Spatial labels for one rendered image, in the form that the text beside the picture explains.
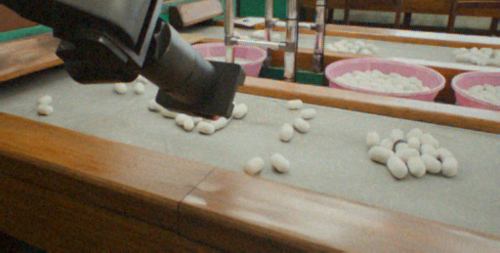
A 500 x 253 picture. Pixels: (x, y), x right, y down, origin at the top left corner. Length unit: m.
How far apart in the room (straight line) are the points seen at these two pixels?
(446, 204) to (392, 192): 0.07
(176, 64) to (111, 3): 0.09
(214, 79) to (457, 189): 0.35
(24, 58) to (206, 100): 0.57
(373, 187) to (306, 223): 0.15
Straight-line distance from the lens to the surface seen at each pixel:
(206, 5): 1.50
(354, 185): 0.54
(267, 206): 0.44
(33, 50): 0.96
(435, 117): 0.76
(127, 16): 0.32
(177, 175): 0.51
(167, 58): 0.36
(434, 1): 3.34
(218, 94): 0.44
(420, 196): 0.54
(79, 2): 0.31
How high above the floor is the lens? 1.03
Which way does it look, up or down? 23 degrees down
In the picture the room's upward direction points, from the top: straight up
